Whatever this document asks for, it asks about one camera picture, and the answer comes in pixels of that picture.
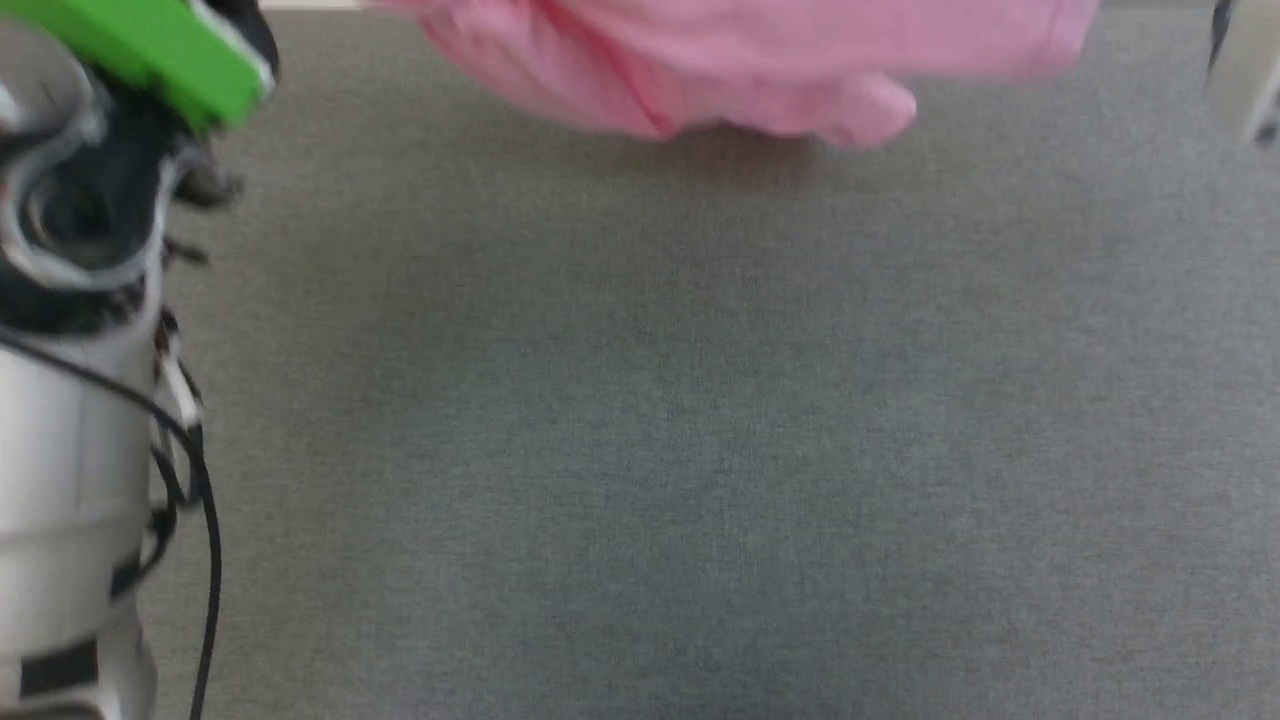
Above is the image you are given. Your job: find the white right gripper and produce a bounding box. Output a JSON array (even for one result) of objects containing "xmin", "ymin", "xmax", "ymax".
[{"xmin": 1204, "ymin": 0, "xmax": 1280, "ymax": 147}]

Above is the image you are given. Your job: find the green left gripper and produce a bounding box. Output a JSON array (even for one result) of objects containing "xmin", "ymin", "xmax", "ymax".
[{"xmin": 0, "ymin": 0, "xmax": 279, "ymax": 134}]

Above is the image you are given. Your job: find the pink cloth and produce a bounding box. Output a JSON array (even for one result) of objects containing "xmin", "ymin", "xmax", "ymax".
[{"xmin": 365, "ymin": 0, "xmax": 1103, "ymax": 151}]

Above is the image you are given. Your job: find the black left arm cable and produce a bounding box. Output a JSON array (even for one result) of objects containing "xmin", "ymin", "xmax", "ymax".
[{"xmin": 0, "ymin": 330, "xmax": 223, "ymax": 720}]

